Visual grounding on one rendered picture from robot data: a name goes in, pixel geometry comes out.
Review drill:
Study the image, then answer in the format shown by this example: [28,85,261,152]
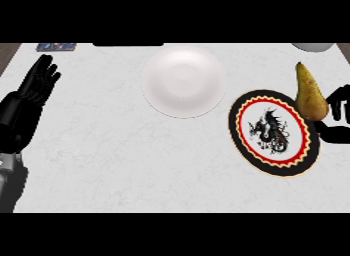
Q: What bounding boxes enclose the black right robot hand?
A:
[313,84,350,145]

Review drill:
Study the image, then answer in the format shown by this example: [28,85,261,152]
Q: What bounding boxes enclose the black red dragon plate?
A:
[227,89,323,178]

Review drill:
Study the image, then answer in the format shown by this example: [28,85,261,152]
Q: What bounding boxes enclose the plain white plate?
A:
[140,45,229,119]

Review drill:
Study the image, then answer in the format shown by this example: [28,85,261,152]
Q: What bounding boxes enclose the pale grey round object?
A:
[291,42,336,53]

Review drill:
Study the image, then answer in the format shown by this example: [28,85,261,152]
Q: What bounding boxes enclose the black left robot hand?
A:
[0,53,63,155]

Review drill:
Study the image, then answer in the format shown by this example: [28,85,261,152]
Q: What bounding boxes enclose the small blue patterned object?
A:
[35,42,78,52]

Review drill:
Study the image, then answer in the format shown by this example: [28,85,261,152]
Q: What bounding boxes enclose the yellow-brown pear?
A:
[294,61,331,122]

